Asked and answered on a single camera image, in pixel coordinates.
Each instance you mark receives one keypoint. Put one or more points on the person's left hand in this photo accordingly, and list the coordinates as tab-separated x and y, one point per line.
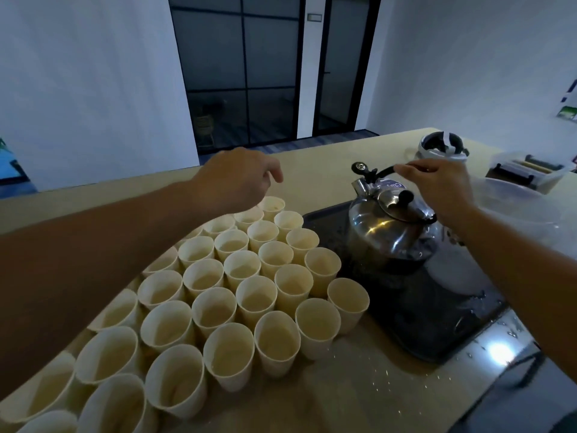
230	180

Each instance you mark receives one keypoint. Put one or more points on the person's right hand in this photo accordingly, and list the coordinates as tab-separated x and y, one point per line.
444	187

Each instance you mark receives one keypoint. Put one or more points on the person's right fingers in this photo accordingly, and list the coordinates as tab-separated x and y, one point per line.
412	169

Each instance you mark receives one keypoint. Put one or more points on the person's left fingers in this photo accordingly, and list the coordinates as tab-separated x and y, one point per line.
272	169

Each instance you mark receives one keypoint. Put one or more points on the person's left forearm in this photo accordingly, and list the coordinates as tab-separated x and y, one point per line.
81	266

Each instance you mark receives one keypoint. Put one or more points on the person's right forearm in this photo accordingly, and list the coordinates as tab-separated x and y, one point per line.
518	266

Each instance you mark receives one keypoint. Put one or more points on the white and black headset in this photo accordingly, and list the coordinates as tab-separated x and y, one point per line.
441	146

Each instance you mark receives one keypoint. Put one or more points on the chair behind glass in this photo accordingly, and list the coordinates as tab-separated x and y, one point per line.
207	123

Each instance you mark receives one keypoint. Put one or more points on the black framed glass door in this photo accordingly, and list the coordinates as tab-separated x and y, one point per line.
270	67

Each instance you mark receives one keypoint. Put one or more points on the clear plastic bowl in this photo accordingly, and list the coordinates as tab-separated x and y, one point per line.
514	202

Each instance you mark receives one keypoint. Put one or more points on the clear plastic storage box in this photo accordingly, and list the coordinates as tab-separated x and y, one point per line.
534	169

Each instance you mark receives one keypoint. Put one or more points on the black tray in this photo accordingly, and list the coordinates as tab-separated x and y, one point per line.
419	311

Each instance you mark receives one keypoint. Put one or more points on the group of white paper cups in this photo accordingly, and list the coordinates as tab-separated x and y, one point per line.
216	302

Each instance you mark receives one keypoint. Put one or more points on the small wall sign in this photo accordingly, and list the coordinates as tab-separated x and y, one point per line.
314	16

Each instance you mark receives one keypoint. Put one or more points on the wall poster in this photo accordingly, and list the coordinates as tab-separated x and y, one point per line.
569	101

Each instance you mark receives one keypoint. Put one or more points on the blue object by wall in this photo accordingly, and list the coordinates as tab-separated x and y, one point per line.
13	169

